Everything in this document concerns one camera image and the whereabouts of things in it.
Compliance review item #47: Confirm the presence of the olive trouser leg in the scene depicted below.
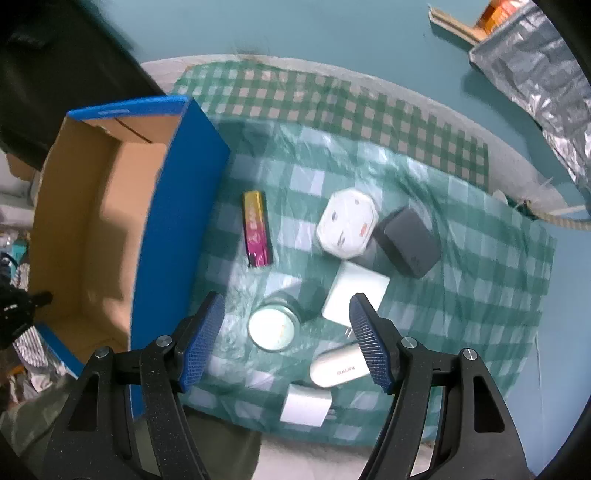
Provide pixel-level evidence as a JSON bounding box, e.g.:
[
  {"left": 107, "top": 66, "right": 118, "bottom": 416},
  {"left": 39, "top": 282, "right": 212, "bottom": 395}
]
[{"left": 0, "top": 388, "right": 262, "bottom": 480}]

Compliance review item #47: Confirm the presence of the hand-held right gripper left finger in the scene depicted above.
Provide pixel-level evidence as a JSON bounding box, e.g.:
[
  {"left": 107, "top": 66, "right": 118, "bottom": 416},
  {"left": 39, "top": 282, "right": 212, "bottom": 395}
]
[{"left": 39, "top": 292, "right": 225, "bottom": 480}]

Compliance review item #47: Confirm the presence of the white oval case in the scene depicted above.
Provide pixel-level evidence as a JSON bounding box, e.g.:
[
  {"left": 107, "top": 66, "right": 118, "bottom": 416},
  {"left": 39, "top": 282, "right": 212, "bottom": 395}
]
[{"left": 309, "top": 344, "right": 370, "bottom": 387}]

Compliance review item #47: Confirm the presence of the silver foil bag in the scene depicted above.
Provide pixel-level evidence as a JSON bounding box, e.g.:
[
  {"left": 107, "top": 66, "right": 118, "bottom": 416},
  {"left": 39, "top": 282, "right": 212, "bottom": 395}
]
[{"left": 468, "top": 2, "right": 591, "bottom": 199}]

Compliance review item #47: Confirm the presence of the pink and gold bar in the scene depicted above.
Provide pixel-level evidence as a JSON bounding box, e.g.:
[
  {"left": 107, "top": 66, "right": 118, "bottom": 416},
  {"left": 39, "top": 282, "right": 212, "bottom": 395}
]
[{"left": 243, "top": 190, "right": 273, "bottom": 268}]

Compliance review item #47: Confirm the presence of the large black object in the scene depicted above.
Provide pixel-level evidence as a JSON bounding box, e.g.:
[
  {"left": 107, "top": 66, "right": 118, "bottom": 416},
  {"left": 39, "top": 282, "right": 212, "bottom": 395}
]
[{"left": 0, "top": 0, "right": 168, "bottom": 172}]

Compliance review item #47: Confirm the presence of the white square box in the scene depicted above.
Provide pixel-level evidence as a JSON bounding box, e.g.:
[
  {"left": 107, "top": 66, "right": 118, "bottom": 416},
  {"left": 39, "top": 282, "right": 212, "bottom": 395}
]
[{"left": 322, "top": 261, "right": 390, "bottom": 326}]

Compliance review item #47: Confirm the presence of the dark grey charger block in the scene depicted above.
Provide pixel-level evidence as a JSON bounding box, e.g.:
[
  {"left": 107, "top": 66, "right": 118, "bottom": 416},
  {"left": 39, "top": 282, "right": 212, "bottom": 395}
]
[{"left": 372, "top": 205, "right": 441, "bottom": 278}]

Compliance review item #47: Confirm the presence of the beige rope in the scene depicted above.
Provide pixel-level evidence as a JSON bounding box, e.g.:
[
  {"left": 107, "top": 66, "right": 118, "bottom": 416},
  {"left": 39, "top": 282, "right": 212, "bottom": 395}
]
[{"left": 526, "top": 200, "right": 591, "bottom": 232}]

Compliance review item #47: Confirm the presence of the round tin with white lid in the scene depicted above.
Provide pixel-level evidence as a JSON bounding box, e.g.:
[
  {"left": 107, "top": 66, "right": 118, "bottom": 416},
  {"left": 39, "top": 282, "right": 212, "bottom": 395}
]
[{"left": 248, "top": 298, "right": 303, "bottom": 354}]

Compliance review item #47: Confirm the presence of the flat cardboard piece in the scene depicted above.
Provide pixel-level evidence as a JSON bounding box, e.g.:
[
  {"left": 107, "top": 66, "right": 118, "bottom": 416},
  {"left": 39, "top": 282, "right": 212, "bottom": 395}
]
[{"left": 428, "top": 4, "right": 490, "bottom": 47}]

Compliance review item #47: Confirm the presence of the blue cardboard box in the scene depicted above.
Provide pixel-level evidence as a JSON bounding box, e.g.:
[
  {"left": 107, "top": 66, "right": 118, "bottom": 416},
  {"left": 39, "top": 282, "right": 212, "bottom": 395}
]
[{"left": 25, "top": 95, "right": 230, "bottom": 418}]

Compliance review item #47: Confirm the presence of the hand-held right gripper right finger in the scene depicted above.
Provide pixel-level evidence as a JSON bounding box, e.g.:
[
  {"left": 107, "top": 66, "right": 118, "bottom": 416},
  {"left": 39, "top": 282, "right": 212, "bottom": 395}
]
[{"left": 349, "top": 293, "right": 532, "bottom": 480}]

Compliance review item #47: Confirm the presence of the green checkered tablecloth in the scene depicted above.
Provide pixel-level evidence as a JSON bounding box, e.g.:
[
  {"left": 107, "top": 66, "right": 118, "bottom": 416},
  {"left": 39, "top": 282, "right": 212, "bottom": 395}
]
[{"left": 173, "top": 60, "right": 557, "bottom": 446}]

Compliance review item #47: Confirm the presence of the white plug adapter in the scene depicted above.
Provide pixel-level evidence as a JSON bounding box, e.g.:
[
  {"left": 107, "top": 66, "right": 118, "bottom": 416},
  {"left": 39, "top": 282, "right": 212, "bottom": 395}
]
[{"left": 279, "top": 384, "right": 337, "bottom": 428}]

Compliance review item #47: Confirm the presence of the white octagonal box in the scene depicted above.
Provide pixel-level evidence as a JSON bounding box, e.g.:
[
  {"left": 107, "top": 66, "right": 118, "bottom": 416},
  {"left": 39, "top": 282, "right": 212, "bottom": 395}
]
[{"left": 316, "top": 188, "right": 379, "bottom": 259}]

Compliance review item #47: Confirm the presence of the orange box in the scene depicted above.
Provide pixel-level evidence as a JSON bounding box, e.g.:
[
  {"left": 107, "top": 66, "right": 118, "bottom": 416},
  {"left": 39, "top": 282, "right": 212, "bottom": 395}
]
[{"left": 478, "top": 0, "right": 532, "bottom": 28}]

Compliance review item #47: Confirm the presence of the striped cloth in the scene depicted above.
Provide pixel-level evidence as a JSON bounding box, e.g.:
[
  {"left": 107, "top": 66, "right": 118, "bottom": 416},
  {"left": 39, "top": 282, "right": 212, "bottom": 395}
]
[{"left": 11, "top": 323, "right": 80, "bottom": 393}]

